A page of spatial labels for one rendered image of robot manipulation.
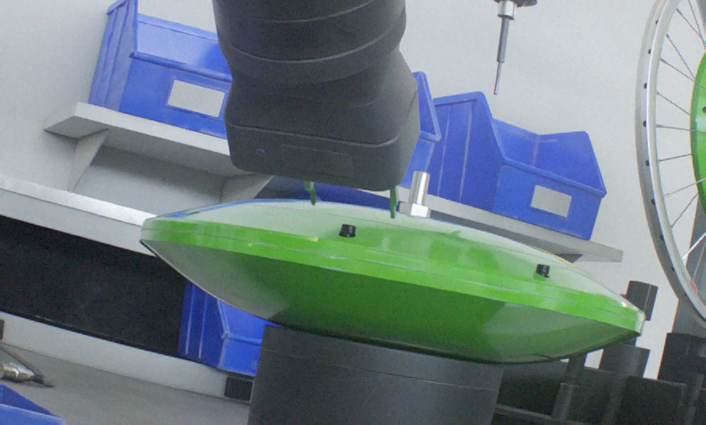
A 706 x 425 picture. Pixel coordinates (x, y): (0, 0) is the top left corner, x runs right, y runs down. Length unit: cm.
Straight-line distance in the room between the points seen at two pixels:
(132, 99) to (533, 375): 60
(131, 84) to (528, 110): 75
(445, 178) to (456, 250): 112
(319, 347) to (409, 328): 7
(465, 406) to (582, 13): 139
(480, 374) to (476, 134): 101
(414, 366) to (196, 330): 90
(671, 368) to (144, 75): 75
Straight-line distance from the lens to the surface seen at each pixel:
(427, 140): 152
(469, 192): 163
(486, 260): 57
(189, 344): 154
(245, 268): 59
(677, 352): 145
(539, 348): 63
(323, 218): 59
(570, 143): 178
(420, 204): 71
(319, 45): 42
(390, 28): 44
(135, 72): 136
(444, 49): 180
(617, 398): 105
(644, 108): 127
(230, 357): 143
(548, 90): 191
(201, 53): 160
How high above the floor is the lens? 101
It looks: 7 degrees up
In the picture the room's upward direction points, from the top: 11 degrees clockwise
